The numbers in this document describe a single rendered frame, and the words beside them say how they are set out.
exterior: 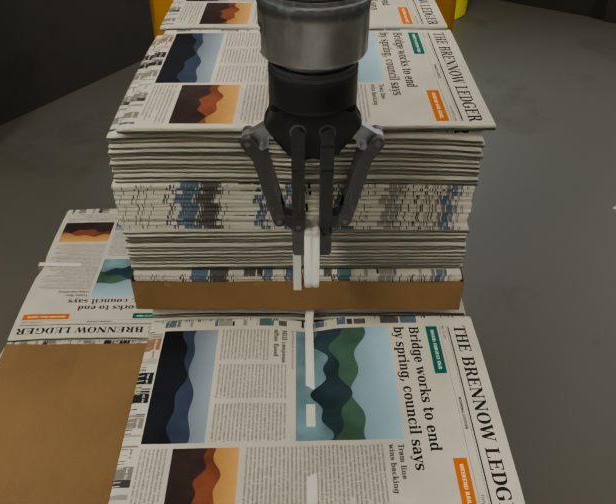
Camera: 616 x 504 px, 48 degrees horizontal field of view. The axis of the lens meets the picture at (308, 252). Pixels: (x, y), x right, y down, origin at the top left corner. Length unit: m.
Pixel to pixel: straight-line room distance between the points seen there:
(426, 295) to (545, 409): 1.12
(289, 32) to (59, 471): 0.67
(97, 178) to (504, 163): 1.58
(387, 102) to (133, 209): 0.29
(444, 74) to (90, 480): 0.67
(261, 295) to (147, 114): 0.24
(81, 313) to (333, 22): 0.80
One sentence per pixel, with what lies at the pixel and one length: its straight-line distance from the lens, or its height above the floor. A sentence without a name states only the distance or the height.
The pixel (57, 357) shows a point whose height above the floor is 0.60.
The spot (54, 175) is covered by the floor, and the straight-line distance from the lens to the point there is 2.85.
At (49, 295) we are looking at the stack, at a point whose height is 0.60.
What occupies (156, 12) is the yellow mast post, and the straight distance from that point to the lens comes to 1.84.
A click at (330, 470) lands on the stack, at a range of 0.67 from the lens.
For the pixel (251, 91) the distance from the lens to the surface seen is 0.76.
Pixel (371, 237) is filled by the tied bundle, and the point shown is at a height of 0.94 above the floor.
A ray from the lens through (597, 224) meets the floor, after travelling 2.60.
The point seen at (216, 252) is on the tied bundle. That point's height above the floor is 0.92.
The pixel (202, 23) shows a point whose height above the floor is 1.07.
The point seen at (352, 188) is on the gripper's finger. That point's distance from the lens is 0.64.
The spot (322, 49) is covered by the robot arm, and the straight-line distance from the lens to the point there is 0.54.
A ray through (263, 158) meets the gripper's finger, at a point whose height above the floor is 1.07.
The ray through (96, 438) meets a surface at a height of 0.60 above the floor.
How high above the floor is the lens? 1.38
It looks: 37 degrees down
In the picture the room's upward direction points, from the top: straight up
